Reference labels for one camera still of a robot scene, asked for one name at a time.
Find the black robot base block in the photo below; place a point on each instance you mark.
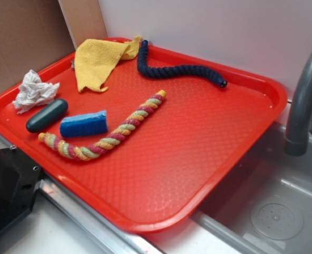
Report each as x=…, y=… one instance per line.
x=19, y=181

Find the red plastic tray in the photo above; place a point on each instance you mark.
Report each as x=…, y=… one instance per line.
x=166, y=167

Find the blue sponge block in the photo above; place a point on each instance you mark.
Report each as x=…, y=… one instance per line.
x=84, y=125

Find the yellow terry cloth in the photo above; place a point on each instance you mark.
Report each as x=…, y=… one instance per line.
x=96, y=59

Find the dark green oblong capsule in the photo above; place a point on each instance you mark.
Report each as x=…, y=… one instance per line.
x=47, y=116

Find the crumpled white paper towel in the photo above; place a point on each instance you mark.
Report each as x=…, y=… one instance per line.
x=34, y=92

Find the light wooden board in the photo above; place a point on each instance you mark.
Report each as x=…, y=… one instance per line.
x=84, y=20

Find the grey plastic sink basin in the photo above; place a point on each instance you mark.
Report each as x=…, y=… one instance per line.
x=264, y=204

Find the grey sink faucet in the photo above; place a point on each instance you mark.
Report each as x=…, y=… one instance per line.
x=299, y=124

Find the brown cardboard panel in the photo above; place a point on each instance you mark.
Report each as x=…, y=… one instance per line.
x=33, y=35

